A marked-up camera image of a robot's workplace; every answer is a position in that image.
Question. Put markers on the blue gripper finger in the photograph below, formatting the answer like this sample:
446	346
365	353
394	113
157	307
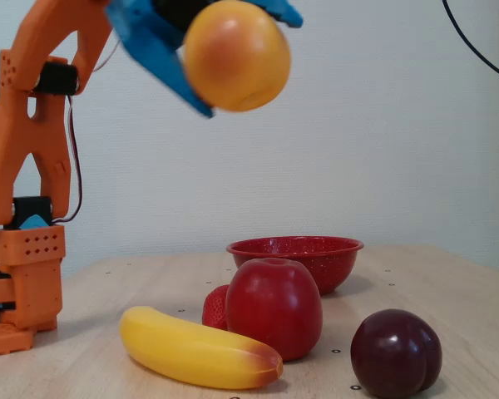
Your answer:
285	12

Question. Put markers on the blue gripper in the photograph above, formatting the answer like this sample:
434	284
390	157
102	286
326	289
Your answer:
151	41

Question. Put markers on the yellow orange toy peach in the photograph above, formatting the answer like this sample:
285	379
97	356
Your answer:
237	56

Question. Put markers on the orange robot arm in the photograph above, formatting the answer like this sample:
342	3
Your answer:
25	137

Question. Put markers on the red speckled enamel bowl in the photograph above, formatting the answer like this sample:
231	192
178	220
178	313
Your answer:
337	266

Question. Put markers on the red toy strawberry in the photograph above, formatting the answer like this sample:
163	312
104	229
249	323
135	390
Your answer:
215	309

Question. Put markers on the red toy apple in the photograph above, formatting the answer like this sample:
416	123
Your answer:
274	307

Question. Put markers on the yellow toy banana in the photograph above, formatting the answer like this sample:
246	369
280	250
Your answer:
183	345

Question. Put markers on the dark purple toy plum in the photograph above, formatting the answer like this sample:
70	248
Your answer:
395	353

